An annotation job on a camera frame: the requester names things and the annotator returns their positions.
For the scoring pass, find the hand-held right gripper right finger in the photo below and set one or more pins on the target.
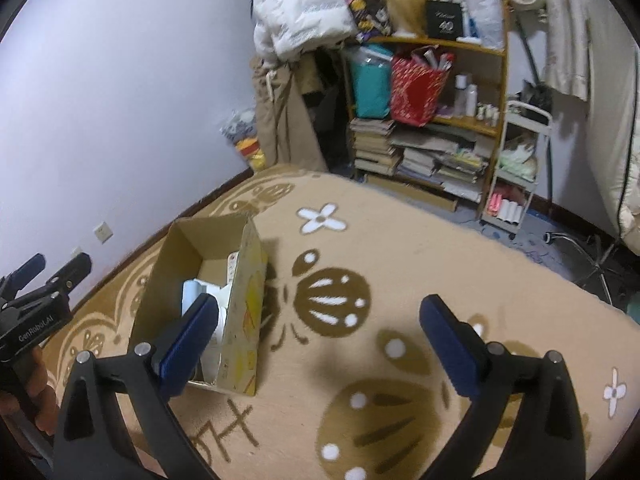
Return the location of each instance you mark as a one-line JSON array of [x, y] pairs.
[[447, 345]]

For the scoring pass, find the dark patterned bag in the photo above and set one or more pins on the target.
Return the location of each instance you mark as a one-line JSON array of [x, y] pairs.
[[367, 7]]

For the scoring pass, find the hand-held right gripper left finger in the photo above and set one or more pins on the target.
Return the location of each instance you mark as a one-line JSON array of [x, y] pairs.
[[192, 345]]

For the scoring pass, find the white puffer jacket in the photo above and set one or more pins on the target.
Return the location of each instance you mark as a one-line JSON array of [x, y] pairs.
[[300, 10]]

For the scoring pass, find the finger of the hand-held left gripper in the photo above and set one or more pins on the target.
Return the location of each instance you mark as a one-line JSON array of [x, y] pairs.
[[67, 272], [25, 272]]

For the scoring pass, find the stack of old books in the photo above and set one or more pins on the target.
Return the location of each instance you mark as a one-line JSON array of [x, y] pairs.
[[372, 147]]

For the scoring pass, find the bag of plush toys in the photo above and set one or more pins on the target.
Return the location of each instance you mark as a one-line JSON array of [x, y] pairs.
[[245, 140]]

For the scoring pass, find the white plastic bag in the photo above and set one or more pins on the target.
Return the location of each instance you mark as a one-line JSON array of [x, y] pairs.
[[482, 10]]

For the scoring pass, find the dark hanging clothes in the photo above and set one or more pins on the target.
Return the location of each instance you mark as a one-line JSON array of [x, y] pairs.
[[330, 110]]

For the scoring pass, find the teal round object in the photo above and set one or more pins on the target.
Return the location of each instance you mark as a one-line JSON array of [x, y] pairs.
[[634, 310]]

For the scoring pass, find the light blue power bank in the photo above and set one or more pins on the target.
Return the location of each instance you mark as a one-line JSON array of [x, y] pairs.
[[190, 296]]

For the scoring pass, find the beige coat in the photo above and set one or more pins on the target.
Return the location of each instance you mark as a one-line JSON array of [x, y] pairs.
[[282, 120]]

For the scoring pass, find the wooden shelf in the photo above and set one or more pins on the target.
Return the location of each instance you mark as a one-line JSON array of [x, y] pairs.
[[470, 122]]

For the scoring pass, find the white trolley cart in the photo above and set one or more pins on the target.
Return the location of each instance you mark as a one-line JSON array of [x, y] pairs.
[[517, 170]]

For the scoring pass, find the black box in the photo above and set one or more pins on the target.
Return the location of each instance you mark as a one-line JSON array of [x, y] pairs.
[[443, 20]]

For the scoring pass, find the row of small bottles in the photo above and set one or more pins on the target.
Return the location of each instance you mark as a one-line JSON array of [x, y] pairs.
[[489, 114]]

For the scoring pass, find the person's left hand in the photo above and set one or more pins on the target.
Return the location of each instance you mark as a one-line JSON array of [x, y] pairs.
[[41, 390]]

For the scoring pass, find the tall white bottle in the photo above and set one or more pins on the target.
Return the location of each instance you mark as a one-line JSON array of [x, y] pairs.
[[460, 95]]

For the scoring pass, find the blonde wig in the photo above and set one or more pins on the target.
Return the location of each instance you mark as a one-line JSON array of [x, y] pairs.
[[405, 7]]

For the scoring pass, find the white wall socket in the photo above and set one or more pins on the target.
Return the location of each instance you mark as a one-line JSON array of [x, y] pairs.
[[78, 251], [103, 232]]

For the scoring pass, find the red gift bag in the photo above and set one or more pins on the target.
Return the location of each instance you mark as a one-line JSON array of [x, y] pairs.
[[417, 92]]

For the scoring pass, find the cardboard box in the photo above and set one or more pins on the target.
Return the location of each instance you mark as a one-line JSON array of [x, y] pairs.
[[245, 320]]

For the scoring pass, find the teal bag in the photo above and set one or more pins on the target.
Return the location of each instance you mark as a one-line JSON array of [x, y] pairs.
[[370, 85]]

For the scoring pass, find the short white bottle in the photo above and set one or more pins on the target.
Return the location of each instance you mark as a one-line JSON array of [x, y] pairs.
[[471, 101]]

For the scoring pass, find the pile of magazines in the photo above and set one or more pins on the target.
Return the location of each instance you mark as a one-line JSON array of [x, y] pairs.
[[440, 165]]

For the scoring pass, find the office chair base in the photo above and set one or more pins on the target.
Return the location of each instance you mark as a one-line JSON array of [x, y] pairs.
[[595, 260]]

